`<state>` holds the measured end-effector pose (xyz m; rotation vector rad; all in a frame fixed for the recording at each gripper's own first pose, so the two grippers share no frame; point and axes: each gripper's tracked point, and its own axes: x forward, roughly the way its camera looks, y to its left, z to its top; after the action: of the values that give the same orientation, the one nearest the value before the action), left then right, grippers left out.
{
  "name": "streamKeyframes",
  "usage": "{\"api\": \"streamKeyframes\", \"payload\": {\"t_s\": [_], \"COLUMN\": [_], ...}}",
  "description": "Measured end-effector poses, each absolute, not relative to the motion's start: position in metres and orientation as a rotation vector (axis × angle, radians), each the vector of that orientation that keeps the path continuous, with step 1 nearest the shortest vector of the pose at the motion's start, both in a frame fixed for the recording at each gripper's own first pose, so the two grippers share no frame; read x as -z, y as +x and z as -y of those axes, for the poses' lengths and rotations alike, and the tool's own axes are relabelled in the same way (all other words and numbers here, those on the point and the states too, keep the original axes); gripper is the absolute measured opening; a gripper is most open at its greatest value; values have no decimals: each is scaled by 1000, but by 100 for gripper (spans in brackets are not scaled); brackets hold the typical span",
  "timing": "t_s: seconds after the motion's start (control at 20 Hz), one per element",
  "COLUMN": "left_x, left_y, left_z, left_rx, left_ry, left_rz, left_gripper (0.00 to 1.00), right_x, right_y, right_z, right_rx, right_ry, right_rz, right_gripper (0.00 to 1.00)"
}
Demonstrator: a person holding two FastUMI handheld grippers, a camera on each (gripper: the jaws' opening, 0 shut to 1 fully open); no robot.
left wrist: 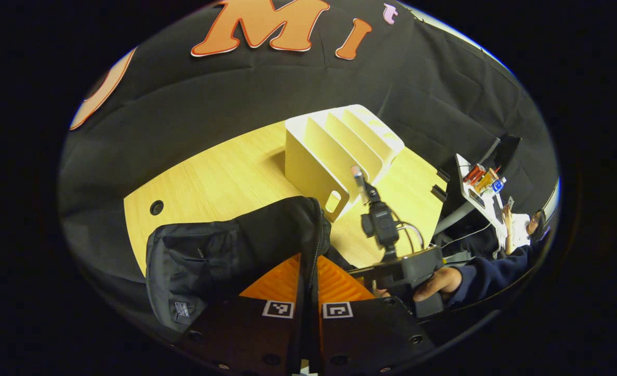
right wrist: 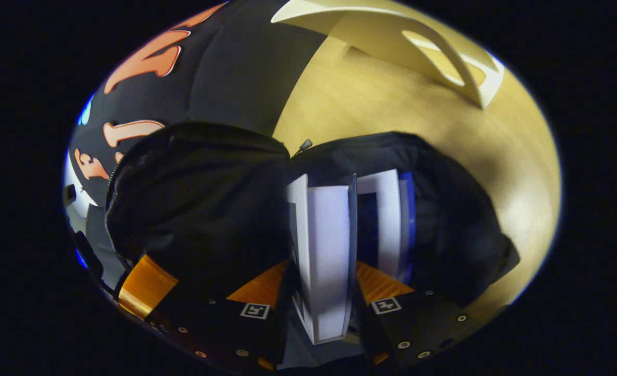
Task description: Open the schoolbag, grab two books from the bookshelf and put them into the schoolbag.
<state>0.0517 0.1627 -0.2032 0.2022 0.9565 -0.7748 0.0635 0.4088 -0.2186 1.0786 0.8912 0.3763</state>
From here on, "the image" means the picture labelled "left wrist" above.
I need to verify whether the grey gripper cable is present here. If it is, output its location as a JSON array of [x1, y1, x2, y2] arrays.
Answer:
[[397, 222, 425, 252]]

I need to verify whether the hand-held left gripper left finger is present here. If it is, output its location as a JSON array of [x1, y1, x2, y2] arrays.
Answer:
[[175, 254, 305, 376]]

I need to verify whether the white bookshelf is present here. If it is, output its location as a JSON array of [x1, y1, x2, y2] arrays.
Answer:
[[285, 104, 405, 222]]

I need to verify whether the black schoolbag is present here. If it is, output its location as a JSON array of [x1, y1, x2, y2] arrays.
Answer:
[[145, 196, 332, 332]]

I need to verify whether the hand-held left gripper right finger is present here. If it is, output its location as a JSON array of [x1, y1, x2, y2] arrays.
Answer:
[[308, 255, 438, 376]]

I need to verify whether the white side table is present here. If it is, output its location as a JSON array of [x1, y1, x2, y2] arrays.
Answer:
[[455, 153, 514, 230]]

